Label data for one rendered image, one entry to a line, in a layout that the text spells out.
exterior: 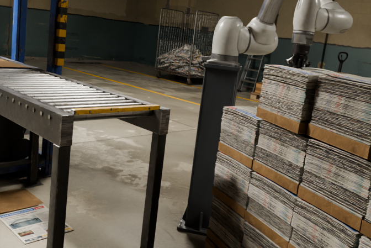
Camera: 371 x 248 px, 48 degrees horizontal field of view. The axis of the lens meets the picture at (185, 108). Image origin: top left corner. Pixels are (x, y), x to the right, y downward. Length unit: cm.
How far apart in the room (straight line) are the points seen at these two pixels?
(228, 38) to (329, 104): 97
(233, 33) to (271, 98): 71
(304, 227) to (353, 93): 52
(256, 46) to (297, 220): 113
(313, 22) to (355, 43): 693
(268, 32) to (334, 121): 104
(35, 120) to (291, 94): 101
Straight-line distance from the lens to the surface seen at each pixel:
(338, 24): 195
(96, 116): 174
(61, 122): 159
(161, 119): 188
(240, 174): 191
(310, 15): 185
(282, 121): 164
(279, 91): 168
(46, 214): 266
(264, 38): 242
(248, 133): 184
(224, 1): 1061
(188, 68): 943
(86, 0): 1198
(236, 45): 235
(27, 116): 183
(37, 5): 1128
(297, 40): 186
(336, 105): 149
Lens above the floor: 115
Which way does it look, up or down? 10 degrees down
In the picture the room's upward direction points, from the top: 7 degrees clockwise
